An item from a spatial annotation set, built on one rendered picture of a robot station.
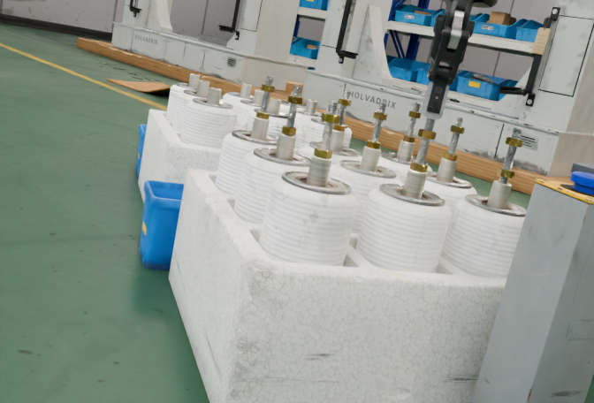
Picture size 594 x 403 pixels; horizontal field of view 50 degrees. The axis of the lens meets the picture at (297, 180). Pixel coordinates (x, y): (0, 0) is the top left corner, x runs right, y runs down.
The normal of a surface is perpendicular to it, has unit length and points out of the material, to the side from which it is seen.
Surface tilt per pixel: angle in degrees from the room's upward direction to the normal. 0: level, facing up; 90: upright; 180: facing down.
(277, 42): 90
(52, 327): 0
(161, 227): 92
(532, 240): 90
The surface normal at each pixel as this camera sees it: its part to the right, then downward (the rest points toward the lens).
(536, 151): -0.70, 0.00
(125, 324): 0.20, -0.96
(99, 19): 0.69, 0.29
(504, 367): -0.93, -0.11
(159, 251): 0.32, 0.30
